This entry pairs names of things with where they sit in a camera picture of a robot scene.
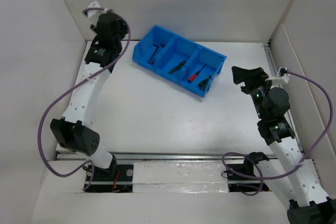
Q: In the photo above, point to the green-handled cutting pliers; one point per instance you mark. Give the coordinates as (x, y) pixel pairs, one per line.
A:
(177, 67)

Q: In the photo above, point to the aluminium front rail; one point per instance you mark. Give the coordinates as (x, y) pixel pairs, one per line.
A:
(146, 157)

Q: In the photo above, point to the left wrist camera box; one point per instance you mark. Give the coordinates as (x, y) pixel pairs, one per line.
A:
(93, 9)

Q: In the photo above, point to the large green-handled screwdriver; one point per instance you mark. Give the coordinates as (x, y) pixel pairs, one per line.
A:
(202, 87)

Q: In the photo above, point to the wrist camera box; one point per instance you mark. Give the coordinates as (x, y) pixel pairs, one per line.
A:
(93, 9)
(282, 77)

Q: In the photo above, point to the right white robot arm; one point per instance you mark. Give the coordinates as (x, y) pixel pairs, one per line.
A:
(298, 190)

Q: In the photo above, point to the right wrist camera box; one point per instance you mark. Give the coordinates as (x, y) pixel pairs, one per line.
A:
(282, 77)

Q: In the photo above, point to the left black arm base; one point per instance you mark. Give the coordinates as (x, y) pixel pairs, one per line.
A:
(119, 181)

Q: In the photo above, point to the blue three-compartment plastic bin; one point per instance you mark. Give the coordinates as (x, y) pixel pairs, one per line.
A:
(179, 60)

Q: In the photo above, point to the aluminium side rail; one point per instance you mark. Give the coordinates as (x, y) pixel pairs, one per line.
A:
(272, 65)

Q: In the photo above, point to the red-handled screwdriver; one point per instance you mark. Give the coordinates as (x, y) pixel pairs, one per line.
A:
(193, 76)

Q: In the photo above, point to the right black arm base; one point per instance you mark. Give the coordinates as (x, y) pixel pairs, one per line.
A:
(244, 185)

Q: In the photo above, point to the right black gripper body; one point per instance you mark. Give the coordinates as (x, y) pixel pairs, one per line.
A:
(258, 90)

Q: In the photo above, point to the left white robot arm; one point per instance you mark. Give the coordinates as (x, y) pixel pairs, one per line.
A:
(72, 131)

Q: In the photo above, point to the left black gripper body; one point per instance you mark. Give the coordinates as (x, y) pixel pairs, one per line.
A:
(124, 31)

